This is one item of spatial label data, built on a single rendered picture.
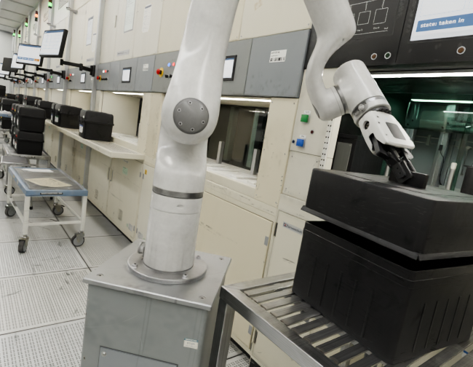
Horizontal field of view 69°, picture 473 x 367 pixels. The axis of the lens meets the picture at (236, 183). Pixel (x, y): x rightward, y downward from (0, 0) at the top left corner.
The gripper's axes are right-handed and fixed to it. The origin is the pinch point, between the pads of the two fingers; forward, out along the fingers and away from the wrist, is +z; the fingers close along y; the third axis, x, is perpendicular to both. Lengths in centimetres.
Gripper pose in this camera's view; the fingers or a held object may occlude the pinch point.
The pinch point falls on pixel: (404, 172)
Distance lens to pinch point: 81.1
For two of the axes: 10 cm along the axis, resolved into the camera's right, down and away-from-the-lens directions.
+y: 8.6, 0.6, 5.0
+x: -4.5, 5.4, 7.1
